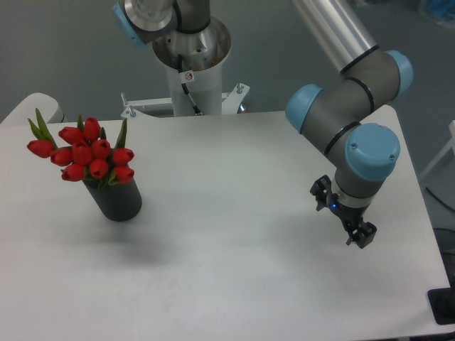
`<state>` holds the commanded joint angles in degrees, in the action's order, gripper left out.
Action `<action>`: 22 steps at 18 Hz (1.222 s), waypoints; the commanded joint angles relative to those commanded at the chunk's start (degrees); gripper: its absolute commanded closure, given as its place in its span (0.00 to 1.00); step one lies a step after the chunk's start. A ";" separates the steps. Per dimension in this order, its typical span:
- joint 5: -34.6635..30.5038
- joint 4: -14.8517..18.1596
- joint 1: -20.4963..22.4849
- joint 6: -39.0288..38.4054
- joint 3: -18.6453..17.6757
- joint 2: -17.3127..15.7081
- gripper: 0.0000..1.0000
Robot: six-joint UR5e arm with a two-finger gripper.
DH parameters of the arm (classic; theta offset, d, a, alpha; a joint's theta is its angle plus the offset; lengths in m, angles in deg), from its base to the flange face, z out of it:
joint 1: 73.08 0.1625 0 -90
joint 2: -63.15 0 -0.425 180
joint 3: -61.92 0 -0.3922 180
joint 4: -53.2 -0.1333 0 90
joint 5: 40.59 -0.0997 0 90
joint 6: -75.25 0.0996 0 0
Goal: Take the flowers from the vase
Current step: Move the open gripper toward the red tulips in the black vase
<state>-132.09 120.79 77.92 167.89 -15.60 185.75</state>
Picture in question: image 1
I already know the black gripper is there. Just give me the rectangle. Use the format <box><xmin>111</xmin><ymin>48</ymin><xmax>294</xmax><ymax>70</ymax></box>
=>
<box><xmin>310</xmin><ymin>175</ymin><xmax>376</xmax><ymax>249</ymax></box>

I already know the white rounded side table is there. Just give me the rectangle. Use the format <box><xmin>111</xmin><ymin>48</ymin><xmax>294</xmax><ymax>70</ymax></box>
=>
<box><xmin>1</xmin><ymin>92</ymin><xmax>68</xmax><ymax>126</ymax></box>

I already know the red tulip bouquet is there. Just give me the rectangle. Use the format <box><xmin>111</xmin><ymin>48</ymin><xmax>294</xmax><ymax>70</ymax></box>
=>
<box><xmin>27</xmin><ymin>109</ymin><xmax>134</xmax><ymax>190</ymax></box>

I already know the black device at table edge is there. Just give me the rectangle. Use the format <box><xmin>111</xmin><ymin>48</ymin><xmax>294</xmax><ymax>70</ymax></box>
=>
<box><xmin>427</xmin><ymin>288</ymin><xmax>454</xmax><ymax>325</ymax></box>

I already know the blue translucent object top right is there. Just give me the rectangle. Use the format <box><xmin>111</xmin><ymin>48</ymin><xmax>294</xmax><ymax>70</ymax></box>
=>
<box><xmin>418</xmin><ymin>0</ymin><xmax>454</xmax><ymax>28</ymax></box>

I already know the black cable on floor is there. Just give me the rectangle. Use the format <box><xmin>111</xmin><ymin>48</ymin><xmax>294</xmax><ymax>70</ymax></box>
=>
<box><xmin>425</xmin><ymin>187</ymin><xmax>455</xmax><ymax>207</ymax></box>

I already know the white frame at right edge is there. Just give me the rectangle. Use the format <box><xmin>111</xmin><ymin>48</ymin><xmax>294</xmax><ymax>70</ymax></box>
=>
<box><xmin>418</xmin><ymin>121</ymin><xmax>454</xmax><ymax>180</ymax></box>

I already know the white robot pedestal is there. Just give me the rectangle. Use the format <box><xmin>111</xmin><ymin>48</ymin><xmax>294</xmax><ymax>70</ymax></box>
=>
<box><xmin>153</xmin><ymin>17</ymin><xmax>231</xmax><ymax>117</ymax></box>

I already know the dark grey ribbed vase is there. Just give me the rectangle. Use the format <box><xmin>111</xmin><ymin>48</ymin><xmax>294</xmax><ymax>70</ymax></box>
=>
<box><xmin>83</xmin><ymin>180</ymin><xmax>142</xmax><ymax>222</ymax></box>

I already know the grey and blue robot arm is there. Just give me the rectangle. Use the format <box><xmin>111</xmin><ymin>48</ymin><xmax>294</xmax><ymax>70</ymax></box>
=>
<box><xmin>112</xmin><ymin>1</ymin><xmax>413</xmax><ymax>248</ymax></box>

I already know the black cable on pedestal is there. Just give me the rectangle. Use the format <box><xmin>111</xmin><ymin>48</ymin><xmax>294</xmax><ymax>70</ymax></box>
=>
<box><xmin>177</xmin><ymin>53</ymin><xmax>204</xmax><ymax>117</ymax></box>

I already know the white metal base frame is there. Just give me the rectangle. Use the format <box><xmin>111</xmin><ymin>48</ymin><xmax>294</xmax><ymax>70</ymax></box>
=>
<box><xmin>120</xmin><ymin>82</ymin><xmax>250</xmax><ymax>118</ymax></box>

